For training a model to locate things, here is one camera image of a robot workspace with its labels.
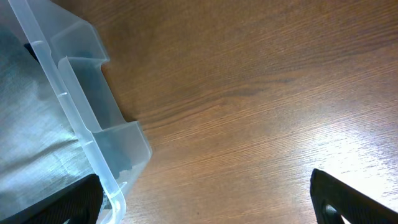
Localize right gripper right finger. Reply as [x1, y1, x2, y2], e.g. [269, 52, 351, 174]
[310, 169, 397, 224]

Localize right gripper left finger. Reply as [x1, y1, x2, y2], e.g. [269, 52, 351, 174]
[1, 174, 103, 224]

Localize light blue jeans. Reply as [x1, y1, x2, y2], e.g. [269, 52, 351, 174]
[1, 27, 93, 219]

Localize dark teal garment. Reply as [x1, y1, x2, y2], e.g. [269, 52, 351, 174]
[58, 57, 132, 179]

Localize clear plastic storage bin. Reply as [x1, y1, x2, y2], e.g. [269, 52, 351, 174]
[1, 1, 152, 223]

